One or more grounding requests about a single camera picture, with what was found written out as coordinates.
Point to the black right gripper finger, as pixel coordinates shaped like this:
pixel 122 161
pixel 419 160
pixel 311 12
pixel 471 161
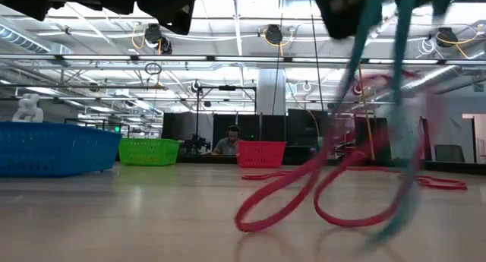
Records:
pixel 338 15

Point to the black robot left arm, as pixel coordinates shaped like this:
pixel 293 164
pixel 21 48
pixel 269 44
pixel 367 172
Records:
pixel 23 2

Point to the long ceiling light strip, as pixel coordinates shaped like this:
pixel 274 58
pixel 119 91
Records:
pixel 95 58

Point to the white building pillar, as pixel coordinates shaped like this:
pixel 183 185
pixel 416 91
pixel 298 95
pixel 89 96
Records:
pixel 266 91

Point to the black partition panel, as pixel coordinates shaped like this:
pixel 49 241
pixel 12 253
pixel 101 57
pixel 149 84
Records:
pixel 379 140
pixel 250 127
pixel 303 125

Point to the dark grey partition panel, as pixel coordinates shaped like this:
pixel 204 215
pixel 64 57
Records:
pixel 178 125

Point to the horizontal ceiling pipe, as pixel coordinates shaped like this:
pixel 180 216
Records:
pixel 76 86

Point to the green exit sign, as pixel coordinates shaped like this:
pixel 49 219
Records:
pixel 117 129

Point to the black headphones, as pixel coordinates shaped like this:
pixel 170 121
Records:
pixel 233 127

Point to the green plastic basket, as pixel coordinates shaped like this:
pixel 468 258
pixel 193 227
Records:
pixel 148 152

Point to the person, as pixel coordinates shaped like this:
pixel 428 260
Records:
pixel 228 146

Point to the red plastic basket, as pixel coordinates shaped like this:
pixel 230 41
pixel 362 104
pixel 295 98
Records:
pixel 260 153

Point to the white robot figure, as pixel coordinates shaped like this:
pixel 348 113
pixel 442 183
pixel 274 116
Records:
pixel 28 110

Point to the blue plastic basket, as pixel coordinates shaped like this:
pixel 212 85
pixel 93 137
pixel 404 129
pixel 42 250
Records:
pixel 57 148

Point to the silver ceiling duct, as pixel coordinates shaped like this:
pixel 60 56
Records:
pixel 19 40
pixel 448 70

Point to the black frame stand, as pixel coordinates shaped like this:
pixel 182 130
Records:
pixel 227 87

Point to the black camera rig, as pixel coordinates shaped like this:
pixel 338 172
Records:
pixel 197 143

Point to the black table frame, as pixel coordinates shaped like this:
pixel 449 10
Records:
pixel 205 159

